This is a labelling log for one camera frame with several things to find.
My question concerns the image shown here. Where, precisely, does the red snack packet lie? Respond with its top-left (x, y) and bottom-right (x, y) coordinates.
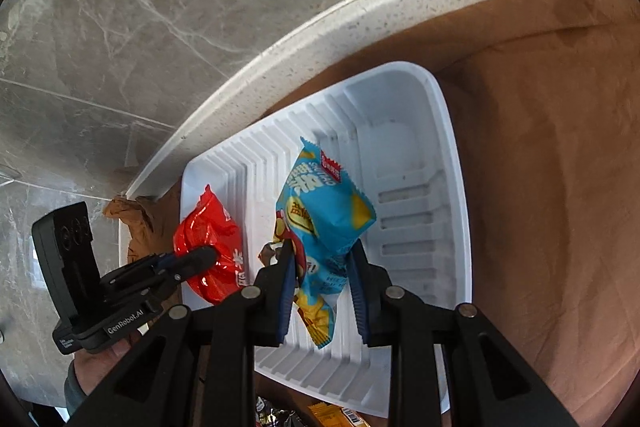
top-left (172, 184), bottom-right (247, 305)

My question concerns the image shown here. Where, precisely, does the blue yellow snack bag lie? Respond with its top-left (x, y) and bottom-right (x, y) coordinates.
top-left (258, 139), bottom-right (376, 349)

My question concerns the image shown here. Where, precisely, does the person left hand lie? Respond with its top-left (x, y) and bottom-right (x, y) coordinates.
top-left (73, 329), bottom-right (142, 395)

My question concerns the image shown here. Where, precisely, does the dark snack packet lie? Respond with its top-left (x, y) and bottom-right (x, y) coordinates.
top-left (255, 397), bottom-right (304, 427)

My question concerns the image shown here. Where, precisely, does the yellow snack packet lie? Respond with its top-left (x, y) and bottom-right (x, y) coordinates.
top-left (309, 402), bottom-right (370, 427)

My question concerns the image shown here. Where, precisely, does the white plastic tray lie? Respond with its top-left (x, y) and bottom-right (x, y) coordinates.
top-left (180, 62), bottom-right (472, 417)

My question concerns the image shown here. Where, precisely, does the brown tablecloth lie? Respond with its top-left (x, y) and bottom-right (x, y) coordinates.
top-left (102, 0), bottom-right (640, 427)

